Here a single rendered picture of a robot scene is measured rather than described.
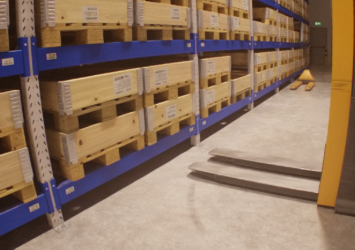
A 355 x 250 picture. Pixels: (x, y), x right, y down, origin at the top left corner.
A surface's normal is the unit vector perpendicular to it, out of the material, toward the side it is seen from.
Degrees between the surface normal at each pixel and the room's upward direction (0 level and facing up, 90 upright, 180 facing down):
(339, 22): 90
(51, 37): 90
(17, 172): 90
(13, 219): 90
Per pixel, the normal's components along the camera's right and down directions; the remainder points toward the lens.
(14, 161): 0.84, 0.10
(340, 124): -0.54, 0.21
